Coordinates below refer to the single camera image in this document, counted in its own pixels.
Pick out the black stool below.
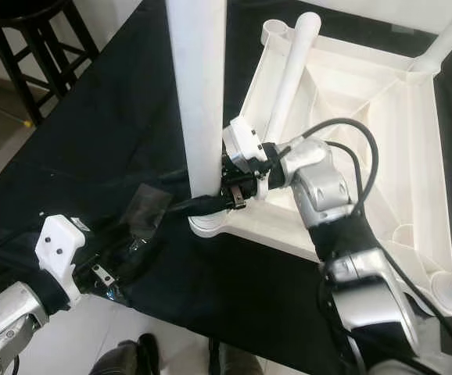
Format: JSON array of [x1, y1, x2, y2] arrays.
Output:
[[0, 0, 102, 127]]

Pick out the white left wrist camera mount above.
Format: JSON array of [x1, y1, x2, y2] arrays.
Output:
[[34, 214, 88, 309]]

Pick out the dark left robot foot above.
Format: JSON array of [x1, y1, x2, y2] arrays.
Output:
[[88, 334, 166, 375]]

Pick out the thin rod with yellow tip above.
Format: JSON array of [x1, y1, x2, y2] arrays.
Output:
[[0, 98, 36, 128]]

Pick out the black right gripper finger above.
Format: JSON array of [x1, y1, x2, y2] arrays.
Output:
[[167, 193, 231, 217]]

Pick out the white plastic table top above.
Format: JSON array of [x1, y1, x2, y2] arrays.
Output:
[[188, 20, 452, 319]]

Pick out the black table cloth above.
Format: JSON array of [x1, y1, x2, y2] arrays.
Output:
[[0, 0, 452, 375]]

